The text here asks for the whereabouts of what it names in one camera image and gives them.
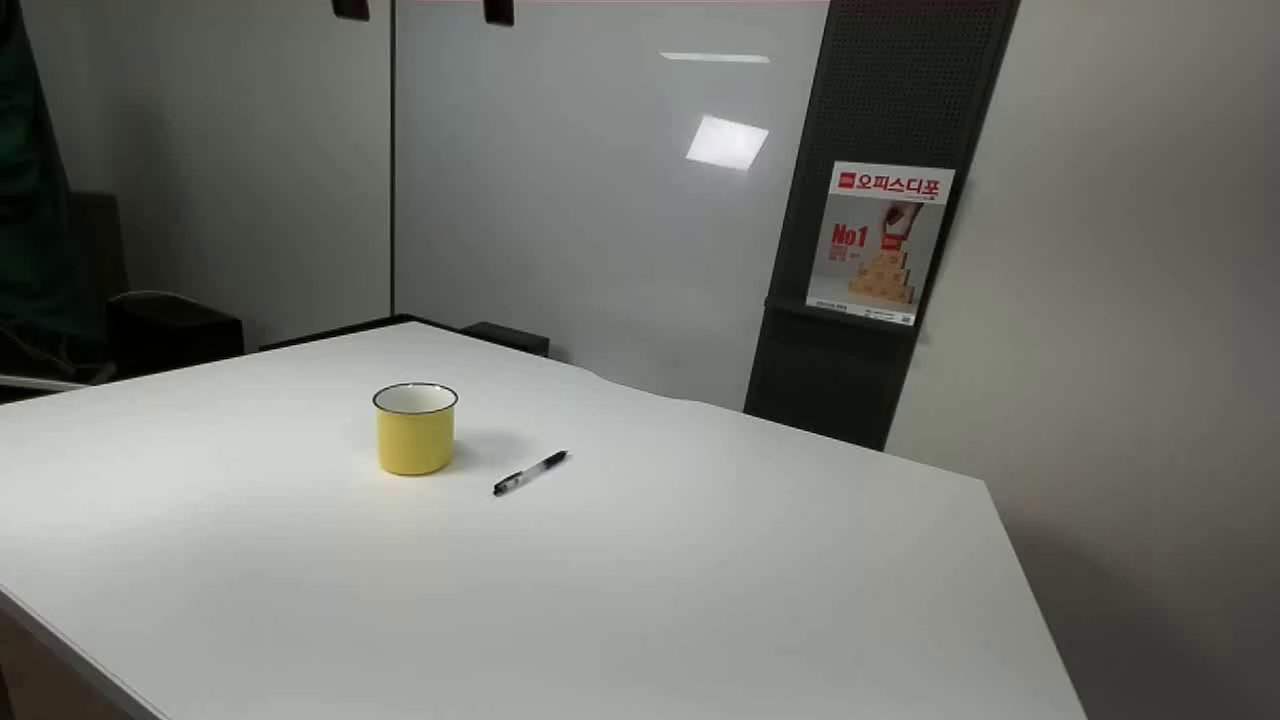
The black marker pen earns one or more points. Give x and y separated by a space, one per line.
530 473

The glass whiteboard panel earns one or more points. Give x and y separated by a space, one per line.
587 184

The yellow enamel mug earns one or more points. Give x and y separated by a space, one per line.
413 439

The red and white poster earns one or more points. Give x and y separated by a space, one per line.
881 247

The black display stand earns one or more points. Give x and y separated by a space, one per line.
887 95

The black board clip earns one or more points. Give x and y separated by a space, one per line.
348 6
498 9

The black chair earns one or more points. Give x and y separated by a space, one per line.
160 327

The dark green garment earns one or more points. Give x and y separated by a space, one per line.
28 200

